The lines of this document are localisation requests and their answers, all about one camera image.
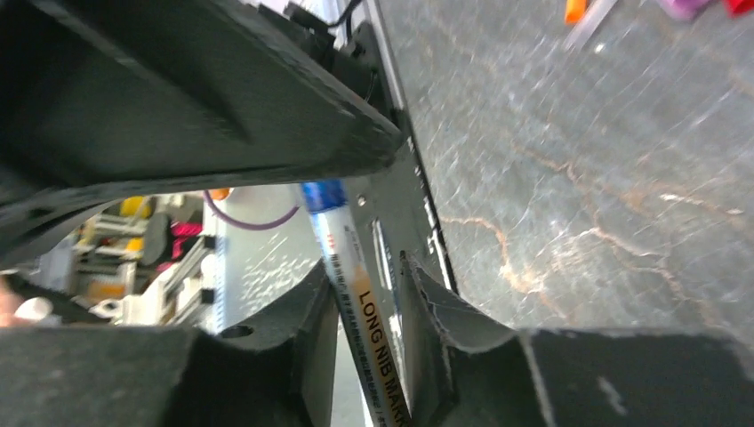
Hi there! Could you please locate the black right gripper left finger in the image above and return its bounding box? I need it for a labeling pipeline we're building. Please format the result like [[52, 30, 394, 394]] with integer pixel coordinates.
[[1, 264, 338, 426]]

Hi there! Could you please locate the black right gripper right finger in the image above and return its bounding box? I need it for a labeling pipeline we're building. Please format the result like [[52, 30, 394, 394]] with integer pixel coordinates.
[[400, 254, 753, 426]]

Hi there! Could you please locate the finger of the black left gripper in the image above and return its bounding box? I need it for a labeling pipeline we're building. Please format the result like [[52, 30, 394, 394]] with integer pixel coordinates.
[[1, 1, 404, 268]]

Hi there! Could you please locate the clear capped blue marker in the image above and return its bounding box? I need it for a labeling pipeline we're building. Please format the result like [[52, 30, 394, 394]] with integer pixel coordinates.
[[300, 180, 412, 426]]

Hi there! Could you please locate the orange pen cap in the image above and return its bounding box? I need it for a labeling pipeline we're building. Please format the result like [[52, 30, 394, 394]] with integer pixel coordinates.
[[564, 0, 589, 25]]

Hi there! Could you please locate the pink highlighter cap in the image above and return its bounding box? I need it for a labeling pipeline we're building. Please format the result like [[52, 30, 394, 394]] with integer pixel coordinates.
[[656, 0, 712, 21]]

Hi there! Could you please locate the red pen cap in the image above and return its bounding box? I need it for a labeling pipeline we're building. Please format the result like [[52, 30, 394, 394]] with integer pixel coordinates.
[[723, 0, 754, 18]]

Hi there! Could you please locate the clear pen cap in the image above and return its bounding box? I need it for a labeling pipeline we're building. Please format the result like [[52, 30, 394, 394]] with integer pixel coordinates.
[[563, 0, 617, 51]]

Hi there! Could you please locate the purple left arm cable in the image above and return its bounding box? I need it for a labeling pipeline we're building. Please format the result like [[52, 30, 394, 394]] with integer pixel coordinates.
[[203, 189, 301, 232]]

